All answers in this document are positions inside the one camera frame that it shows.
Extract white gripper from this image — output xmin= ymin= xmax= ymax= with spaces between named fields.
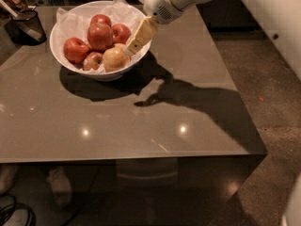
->
xmin=124 ymin=0 xmax=182 ymax=56

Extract large red apple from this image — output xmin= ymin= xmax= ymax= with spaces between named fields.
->
xmin=87 ymin=23 xmax=113 ymax=52

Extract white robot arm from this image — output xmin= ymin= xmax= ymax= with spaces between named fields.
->
xmin=138 ymin=0 xmax=301 ymax=226

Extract red apple right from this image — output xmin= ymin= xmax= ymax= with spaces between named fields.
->
xmin=111 ymin=24 xmax=132 ymax=44

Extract yellow-green apple front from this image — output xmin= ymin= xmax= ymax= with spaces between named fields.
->
xmin=103 ymin=43 xmax=131 ymax=73

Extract red apple back top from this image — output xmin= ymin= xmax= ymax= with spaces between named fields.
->
xmin=90 ymin=14 xmax=112 ymax=26

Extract small red apple front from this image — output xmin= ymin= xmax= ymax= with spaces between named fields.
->
xmin=83 ymin=52 xmax=103 ymax=71

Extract red apple left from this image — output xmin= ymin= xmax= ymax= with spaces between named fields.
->
xmin=63 ymin=37 xmax=90 ymax=64

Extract white tissue paper liner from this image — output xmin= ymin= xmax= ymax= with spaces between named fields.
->
xmin=55 ymin=0 xmax=146 ymax=75

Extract dark cabinet behind table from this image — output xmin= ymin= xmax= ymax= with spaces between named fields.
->
xmin=63 ymin=0 xmax=260 ymax=32

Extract black mesh pen cup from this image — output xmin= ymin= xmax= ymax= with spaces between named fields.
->
xmin=5 ymin=10 xmax=47 ymax=46

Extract white sock foot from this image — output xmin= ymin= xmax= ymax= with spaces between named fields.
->
xmin=46 ymin=167 xmax=72 ymax=207

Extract white foot at left edge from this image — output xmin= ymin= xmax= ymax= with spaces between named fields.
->
xmin=0 ymin=164 xmax=19 ymax=195

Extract black cable loop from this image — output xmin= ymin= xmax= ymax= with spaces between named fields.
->
xmin=0 ymin=194 xmax=37 ymax=226

